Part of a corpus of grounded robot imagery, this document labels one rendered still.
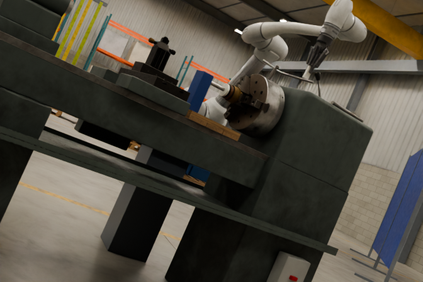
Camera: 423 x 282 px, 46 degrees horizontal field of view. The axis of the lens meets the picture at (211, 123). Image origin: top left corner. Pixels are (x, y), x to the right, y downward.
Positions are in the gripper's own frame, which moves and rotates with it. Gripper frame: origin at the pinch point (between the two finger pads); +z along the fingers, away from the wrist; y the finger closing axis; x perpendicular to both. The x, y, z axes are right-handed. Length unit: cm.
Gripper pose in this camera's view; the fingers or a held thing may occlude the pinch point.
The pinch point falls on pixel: (308, 72)
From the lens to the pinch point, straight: 258.6
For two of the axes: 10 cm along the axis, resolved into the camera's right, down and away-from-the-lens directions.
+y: 4.6, 2.8, -8.4
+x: 7.6, 3.6, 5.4
